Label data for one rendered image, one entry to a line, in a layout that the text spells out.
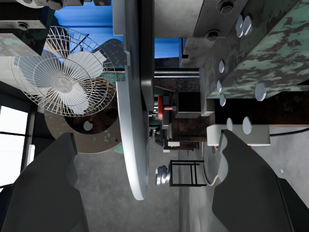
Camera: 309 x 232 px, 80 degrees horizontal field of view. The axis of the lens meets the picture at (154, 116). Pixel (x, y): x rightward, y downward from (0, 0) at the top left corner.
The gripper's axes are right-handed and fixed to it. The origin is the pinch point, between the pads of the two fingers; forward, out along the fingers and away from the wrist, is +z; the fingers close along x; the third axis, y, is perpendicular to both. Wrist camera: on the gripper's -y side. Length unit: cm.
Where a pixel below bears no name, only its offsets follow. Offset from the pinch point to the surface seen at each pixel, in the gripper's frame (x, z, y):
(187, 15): 5.6, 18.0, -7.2
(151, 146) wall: 8, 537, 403
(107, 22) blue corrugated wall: -47, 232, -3
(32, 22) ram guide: -22.3, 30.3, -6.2
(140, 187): -0.7, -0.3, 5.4
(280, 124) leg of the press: 32.2, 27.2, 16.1
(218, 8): 9.3, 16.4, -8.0
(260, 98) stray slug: 12.6, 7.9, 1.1
